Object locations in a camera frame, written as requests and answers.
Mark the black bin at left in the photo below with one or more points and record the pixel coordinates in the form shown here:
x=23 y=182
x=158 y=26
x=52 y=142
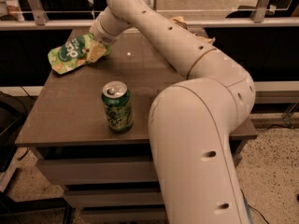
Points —
x=12 y=117

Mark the brown chip bag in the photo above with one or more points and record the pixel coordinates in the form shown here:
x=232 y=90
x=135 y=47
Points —
x=202 y=34

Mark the metal railing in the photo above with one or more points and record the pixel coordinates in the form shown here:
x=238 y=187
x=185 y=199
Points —
x=197 y=13

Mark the green rice chip bag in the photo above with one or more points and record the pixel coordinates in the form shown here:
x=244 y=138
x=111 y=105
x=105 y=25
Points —
x=72 y=54

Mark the green soda can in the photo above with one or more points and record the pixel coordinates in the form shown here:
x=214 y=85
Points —
x=117 y=104

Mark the person in white shirt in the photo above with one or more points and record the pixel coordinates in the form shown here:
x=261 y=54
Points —
x=10 y=10

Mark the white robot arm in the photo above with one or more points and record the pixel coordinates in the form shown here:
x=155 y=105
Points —
x=189 y=122

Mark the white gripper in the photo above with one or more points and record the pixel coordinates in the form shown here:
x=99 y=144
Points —
x=100 y=34

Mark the grey drawer cabinet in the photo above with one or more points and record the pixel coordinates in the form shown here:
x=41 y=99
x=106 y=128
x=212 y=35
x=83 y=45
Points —
x=110 y=176

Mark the black office chair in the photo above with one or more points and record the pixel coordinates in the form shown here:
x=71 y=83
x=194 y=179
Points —
x=267 y=9

